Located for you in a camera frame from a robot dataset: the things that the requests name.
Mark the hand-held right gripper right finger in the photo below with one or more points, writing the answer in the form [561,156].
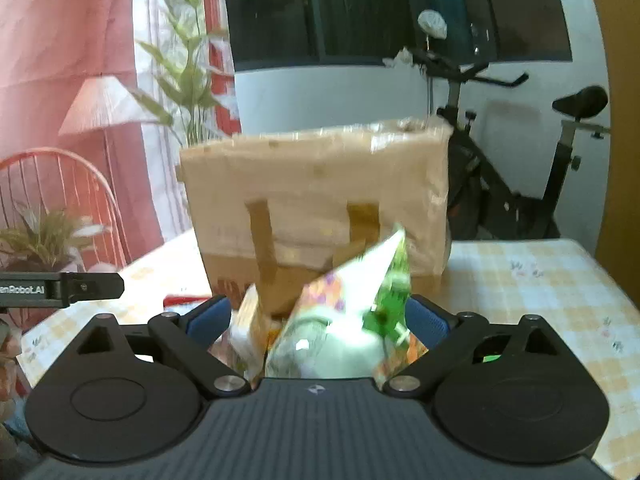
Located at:
[425,321]

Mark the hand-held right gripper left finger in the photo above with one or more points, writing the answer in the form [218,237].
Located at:
[210,321]

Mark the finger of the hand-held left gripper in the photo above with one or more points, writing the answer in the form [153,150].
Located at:
[97,286]

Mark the white green snack packet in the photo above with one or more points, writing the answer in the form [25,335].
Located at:
[350,320]

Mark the taped cardboard box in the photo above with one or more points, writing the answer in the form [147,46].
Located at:
[320,185]

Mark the red snack packet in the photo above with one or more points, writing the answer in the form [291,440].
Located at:
[182,302]

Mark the yellow orange snack packet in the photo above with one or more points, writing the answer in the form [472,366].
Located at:
[247,330]

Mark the small potted plant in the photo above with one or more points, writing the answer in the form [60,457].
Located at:
[47,235]

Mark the floral patterned clothing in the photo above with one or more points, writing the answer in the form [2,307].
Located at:
[7,370]

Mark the black exercise bike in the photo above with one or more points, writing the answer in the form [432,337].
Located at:
[480,180]

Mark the pleated shade lamp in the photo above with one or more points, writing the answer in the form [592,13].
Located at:
[107,107]

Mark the tall green plant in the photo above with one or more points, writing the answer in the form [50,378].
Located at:
[187,75]

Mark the pink striped curtain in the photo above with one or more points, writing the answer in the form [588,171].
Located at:
[55,35]

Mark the brown wooden door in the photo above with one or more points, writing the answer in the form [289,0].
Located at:
[622,135]

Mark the white cloth cap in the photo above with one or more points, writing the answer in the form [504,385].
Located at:
[432,24]

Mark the wall-mounted television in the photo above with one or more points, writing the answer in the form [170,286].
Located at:
[350,10]

